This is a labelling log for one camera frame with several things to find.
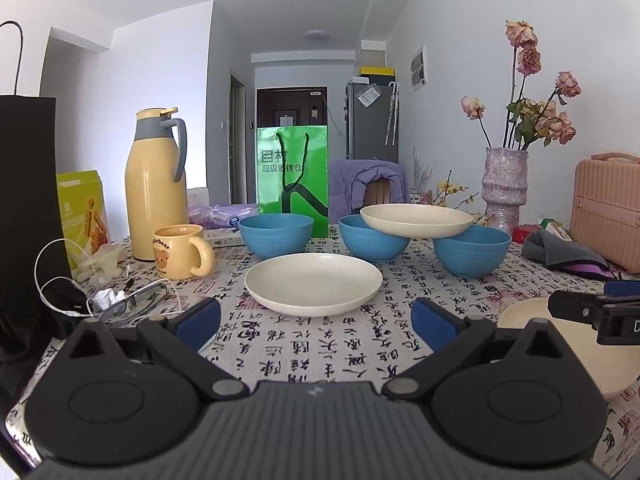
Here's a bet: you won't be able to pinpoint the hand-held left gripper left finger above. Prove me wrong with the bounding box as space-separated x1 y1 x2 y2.
67 296 251 402

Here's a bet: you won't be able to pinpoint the green paper bag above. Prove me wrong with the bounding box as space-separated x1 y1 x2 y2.
256 126 329 238

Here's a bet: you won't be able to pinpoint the purple jacket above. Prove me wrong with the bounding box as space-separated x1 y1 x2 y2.
327 159 408 226

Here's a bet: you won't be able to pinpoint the eyeglasses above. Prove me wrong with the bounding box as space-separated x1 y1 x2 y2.
97 280 173 318

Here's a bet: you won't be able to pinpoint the wooden chair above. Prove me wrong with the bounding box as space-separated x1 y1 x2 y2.
366 177 392 206

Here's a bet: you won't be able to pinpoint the purple pouch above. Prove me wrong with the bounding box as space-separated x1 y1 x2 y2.
560 260 623 281

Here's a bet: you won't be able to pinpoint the grey refrigerator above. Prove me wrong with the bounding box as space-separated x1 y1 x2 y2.
345 80 401 163

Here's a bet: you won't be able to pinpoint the white plastic bag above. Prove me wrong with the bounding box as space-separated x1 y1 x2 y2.
72 242 128 281

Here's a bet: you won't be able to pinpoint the grey interior door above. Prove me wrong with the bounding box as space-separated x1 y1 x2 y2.
230 71 247 206

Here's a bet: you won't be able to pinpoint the yellow thermos jug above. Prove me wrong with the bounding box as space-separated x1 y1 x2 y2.
125 107 189 262

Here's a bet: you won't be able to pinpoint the red box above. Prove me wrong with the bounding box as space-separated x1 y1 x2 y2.
512 224 543 245

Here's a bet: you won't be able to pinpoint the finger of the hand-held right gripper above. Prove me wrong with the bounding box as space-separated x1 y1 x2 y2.
547 290 608 322
603 280 640 306

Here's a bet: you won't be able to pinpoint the white wall panel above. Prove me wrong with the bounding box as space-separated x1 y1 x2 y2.
410 45 429 92

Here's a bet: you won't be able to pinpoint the dried pink roses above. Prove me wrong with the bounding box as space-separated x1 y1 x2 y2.
460 20 583 151

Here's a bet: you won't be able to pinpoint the yellow flower branch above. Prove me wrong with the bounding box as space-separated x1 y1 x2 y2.
432 170 493 226

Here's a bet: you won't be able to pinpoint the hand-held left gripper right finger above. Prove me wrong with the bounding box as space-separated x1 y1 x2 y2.
382 297 571 402

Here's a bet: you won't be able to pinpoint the yellow bear mug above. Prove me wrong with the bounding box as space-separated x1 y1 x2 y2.
153 224 216 280

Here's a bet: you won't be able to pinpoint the yellow-green cardboard box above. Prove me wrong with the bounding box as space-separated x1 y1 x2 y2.
56 170 110 281

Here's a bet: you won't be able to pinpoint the purple tissue pack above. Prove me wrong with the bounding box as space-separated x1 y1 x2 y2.
189 203 260 233

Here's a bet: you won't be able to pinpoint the dark brown entrance door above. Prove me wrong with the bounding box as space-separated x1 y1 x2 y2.
256 87 328 128

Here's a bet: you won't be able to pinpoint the cream plate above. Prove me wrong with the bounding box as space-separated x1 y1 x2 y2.
244 252 384 317
497 297 640 401
360 203 474 239

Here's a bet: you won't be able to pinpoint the black paper bag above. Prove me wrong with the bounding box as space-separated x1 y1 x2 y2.
0 21 73 361

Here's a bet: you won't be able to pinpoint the blue bowl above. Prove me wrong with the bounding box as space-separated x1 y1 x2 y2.
433 225 512 278
238 213 315 261
339 214 411 261

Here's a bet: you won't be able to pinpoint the folded umbrella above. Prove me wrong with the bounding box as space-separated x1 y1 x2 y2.
385 81 401 147

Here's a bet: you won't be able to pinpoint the grey cloth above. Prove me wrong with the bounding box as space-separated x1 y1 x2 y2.
522 230 608 267

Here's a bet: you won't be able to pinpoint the purple ceramic vase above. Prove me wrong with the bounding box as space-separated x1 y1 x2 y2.
482 147 529 235

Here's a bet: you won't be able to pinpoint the pink hard case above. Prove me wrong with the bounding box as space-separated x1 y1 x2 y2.
570 152 640 275

